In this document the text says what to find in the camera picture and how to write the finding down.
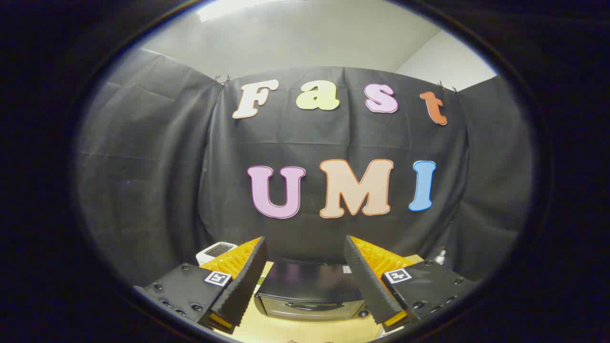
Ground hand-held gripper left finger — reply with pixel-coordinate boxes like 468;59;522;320
133;237;268;334

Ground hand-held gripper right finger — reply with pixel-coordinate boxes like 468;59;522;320
344;235;480;333

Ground black toaster oven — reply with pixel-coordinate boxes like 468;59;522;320
254;259;378;321

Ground white pop-up toaster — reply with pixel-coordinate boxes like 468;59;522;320
196;242;238;266

